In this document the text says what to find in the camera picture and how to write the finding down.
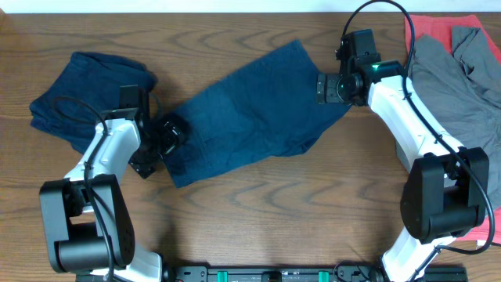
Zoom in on dark blue denim shorts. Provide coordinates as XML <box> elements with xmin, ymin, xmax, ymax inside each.
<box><xmin>164</xmin><ymin>41</ymin><xmax>349</xmax><ymax>188</ymax></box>

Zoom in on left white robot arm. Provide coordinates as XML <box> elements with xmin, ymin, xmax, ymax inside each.
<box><xmin>39</xmin><ymin>107</ymin><xmax>184</xmax><ymax>281</ymax></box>

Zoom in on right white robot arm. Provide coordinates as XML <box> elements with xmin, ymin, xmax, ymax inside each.
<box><xmin>315</xmin><ymin>61</ymin><xmax>493</xmax><ymax>281</ymax></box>

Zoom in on folded dark navy garment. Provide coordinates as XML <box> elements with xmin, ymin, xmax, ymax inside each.
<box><xmin>30</xmin><ymin>52</ymin><xmax>157</xmax><ymax>154</ymax></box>

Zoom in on red garment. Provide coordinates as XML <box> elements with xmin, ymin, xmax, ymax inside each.
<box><xmin>403</xmin><ymin>14</ymin><xmax>501</xmax><ymax>246</ymax></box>

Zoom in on grey shirt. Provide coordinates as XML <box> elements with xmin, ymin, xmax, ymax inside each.
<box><xmin>395</xmin><ymin>25</ymin><xmax>501</xmax><ymax>212</ymax></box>

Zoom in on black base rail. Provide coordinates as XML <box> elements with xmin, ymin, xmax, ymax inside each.
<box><xmin>164</xmin><ymin>264</ymin><xmax>469</xmax><ymax>282</ymax></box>

